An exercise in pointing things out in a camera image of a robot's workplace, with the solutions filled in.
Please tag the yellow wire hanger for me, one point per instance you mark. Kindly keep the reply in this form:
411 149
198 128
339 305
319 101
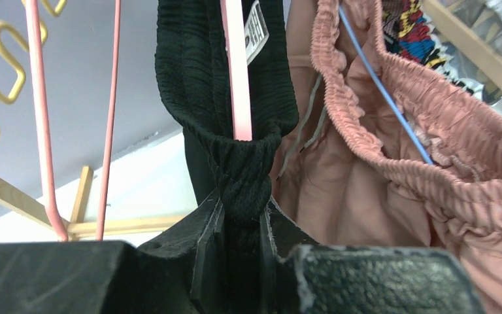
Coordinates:
18 142

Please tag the wooden clothes rack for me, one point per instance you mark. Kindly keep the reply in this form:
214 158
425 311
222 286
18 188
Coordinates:
149 185

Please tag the black shorts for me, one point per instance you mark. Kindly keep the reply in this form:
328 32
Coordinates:
192 72

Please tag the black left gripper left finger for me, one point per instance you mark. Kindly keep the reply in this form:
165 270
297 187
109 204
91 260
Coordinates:
176 272

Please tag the pink shorts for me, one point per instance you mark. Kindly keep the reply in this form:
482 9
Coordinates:
387 151

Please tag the thin pink wire hanger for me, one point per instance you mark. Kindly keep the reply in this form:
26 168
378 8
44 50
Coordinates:
42 122

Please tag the thick pink plastic hanger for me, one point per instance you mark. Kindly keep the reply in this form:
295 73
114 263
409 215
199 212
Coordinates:
238 70

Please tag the colourful comic print shorts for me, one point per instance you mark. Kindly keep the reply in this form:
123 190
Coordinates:
460 40

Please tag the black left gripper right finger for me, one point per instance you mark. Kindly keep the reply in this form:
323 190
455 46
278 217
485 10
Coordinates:
299 275

